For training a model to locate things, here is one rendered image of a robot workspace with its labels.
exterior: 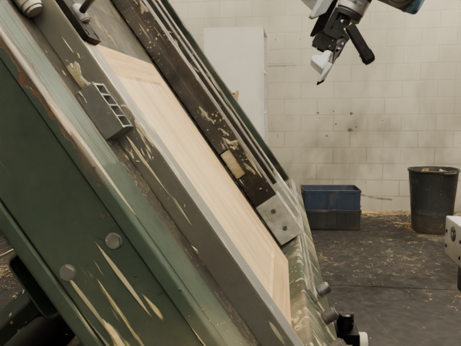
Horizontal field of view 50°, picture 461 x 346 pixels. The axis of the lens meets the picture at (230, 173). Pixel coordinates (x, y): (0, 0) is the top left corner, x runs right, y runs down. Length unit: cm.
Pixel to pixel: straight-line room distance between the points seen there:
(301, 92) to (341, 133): 71
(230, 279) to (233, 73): 430
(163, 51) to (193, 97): 14
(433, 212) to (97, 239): 506
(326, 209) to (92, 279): 493
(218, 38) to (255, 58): 41
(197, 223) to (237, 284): 10
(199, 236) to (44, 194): 28
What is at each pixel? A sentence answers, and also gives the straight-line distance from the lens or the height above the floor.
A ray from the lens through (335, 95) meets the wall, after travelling 629.
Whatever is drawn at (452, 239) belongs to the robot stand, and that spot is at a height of 95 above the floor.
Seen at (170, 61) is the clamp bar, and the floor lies 138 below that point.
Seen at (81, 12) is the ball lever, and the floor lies 138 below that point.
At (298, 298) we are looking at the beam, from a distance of 96.
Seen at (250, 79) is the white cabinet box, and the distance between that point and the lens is 491.
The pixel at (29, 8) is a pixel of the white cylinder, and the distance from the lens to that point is 72.
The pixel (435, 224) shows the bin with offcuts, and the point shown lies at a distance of 546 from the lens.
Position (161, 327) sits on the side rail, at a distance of 46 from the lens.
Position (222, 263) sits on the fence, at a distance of 69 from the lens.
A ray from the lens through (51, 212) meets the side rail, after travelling 47.
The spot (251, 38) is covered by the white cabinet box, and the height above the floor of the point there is 194.
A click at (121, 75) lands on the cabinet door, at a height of 131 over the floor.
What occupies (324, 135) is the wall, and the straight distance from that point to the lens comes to 629.
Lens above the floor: 125
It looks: 7 degrees down
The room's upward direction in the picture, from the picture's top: 1 degrees counter-clockwise
